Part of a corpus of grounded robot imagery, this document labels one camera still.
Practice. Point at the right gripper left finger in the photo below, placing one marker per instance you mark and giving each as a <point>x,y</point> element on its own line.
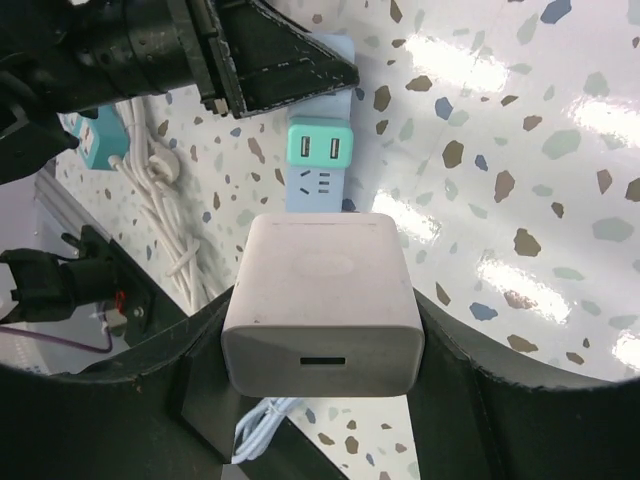
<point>118,419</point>

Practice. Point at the white charger cube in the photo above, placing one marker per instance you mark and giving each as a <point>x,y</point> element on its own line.
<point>323,306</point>

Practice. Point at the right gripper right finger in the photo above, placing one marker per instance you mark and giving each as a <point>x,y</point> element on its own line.
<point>480,410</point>

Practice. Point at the blue power strip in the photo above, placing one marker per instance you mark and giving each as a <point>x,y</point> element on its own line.
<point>317,190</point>

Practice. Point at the aluminium frame rail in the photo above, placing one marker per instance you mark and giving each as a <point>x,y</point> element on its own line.
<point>67,212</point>

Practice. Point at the teal power strip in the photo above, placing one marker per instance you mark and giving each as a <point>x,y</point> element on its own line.
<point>100,138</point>

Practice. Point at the light blue plug adapter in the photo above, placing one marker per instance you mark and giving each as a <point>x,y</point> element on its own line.
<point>319,142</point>

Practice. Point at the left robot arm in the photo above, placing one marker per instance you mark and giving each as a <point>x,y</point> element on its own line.
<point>35,68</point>

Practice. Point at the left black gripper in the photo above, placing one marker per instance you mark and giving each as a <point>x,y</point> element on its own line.
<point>244,57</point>

